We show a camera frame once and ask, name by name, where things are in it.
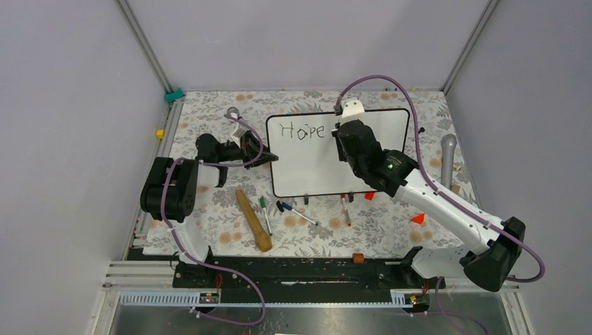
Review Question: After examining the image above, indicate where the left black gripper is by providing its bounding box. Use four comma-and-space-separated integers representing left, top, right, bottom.
216, 131, 278, 170

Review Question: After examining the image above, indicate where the white whiteboard black frame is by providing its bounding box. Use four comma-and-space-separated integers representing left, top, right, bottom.
265, 107, 410, 199

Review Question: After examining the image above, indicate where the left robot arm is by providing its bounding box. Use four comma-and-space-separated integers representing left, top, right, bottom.
140, 131, 279, 287

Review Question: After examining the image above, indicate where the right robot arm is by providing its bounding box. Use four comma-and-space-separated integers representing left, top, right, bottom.
332, 120, 526, 292

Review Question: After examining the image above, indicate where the green cap whiteboard marker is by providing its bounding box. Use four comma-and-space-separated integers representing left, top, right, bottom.
259, 196, 273, 237

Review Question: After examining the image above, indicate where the blue cap whiteboard marker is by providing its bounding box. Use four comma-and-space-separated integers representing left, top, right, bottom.
281, 202, 320, 226

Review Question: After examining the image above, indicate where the red cap whiteboard marker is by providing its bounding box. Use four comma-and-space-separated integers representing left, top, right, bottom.
341, 193, 352, 226

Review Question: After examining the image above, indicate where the black marker cap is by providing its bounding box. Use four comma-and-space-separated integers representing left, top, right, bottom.
276, 200, 285, 212

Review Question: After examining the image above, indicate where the purple glitter microphone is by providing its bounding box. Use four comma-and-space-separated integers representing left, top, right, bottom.
226, 106, 240, 119

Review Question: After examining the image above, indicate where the silver grey microphone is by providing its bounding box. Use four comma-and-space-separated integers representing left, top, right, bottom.
441, 133, 457, 189

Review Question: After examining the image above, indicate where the small red block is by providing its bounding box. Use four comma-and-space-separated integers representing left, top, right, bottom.
410, 213, 426, 225

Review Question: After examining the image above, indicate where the teal corner clip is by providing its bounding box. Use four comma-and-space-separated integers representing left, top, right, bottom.
163, 88, 185, 103

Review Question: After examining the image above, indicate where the orange cylinder block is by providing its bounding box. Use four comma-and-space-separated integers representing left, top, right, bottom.
352, 253, 365, 264

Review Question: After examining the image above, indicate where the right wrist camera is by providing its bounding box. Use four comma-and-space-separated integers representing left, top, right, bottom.
339, 98, 365, 124

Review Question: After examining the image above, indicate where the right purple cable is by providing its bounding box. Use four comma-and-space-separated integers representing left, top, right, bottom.
334, 75, 547, 335

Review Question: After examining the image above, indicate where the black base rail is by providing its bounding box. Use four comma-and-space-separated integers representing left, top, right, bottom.
166, 254, 445, 304

